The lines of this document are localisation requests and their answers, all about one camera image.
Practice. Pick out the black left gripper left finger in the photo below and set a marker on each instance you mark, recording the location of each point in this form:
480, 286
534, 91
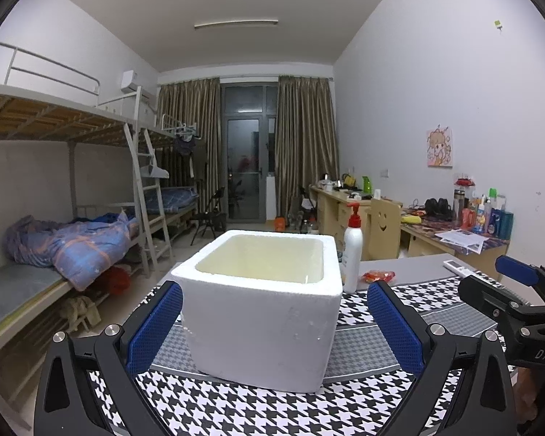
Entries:
147, 327

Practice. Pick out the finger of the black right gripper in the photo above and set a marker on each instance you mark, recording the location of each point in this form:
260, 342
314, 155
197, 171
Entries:
493, 300
529, 275

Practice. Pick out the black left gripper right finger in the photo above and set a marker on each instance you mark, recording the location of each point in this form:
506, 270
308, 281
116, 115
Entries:
404, 330

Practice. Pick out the white foam box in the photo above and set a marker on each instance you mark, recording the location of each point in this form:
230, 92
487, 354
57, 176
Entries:
260, 308

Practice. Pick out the right hand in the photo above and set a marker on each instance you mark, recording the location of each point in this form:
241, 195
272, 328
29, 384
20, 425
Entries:
529, 393

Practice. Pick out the white remote control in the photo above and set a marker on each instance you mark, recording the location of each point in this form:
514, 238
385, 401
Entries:
462, 271

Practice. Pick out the houndstooth table runner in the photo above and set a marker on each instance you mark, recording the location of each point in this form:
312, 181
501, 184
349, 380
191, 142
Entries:
362, 386

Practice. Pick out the blue bottle on desk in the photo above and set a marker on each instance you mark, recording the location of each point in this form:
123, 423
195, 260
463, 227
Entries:
500, 224

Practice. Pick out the red snack packet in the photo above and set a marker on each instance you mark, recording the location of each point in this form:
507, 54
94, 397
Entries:
378, 276

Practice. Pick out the wooden desk near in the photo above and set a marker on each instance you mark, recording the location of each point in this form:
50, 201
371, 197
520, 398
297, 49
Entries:
424, 239

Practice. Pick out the wooden desk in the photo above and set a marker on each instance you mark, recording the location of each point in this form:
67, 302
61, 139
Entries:
333, 213
424, 239

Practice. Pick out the blue plaid quilt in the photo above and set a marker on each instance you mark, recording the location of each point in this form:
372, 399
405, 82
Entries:
80, 251

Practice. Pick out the black headphones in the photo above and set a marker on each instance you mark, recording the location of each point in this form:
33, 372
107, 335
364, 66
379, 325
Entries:
438, 208

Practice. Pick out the white lotion pump bottle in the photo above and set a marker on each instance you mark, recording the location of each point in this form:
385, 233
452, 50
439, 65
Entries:
352, 251

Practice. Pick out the wooden desk far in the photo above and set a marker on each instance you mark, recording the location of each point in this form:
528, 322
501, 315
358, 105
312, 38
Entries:
333, 213

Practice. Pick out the wooden smiley chair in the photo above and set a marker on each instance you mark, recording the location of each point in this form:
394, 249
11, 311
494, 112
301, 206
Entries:
385, 230

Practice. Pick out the black folding chair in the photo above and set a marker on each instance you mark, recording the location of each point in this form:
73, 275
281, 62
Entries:
210, 218

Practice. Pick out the anime girl poster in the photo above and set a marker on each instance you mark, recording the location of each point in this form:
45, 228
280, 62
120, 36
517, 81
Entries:
439, 147

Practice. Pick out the green object on desk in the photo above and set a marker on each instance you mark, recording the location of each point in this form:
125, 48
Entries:
367, 186

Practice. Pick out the metal bunk bed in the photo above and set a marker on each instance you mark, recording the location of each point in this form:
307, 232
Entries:
63, 150

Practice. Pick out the brown left curtain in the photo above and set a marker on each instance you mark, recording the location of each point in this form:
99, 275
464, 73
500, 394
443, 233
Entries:
194, 157

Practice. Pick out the brown curtain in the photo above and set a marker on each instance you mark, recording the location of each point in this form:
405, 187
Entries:
194, 157
305, 145

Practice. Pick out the brown right curtain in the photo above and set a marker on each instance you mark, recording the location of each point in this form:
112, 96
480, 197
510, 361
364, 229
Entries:
305, 145

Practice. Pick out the glass balcony door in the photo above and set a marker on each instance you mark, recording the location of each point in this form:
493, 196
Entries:
248, 136

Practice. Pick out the white air conditioner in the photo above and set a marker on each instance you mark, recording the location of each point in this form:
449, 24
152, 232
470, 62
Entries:
130, 83

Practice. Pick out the ceiling tube light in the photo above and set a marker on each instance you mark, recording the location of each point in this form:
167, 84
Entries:
264, 22

